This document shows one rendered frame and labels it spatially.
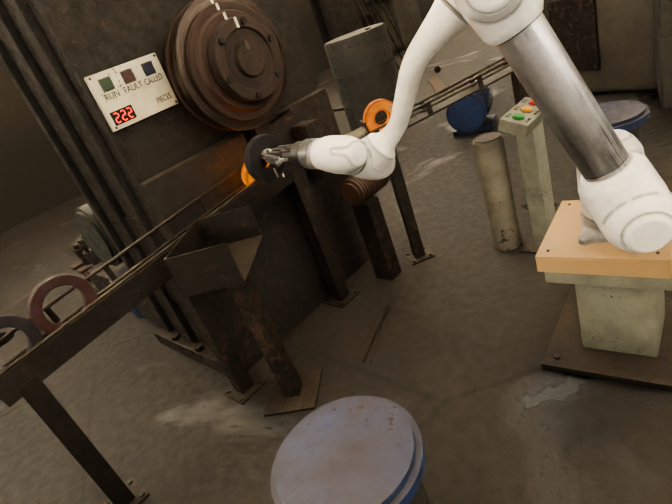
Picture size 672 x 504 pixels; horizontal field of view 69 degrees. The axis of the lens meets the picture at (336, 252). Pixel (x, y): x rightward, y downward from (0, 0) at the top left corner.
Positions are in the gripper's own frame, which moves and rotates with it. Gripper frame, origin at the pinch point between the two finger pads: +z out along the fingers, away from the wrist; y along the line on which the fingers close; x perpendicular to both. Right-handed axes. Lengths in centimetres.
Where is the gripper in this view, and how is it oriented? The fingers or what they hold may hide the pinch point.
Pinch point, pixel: (264, 153)
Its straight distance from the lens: 165.0
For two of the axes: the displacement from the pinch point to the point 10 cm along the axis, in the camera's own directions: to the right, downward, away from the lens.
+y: 6.2, -5.4, 5.7
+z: -7.3, -1.4, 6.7
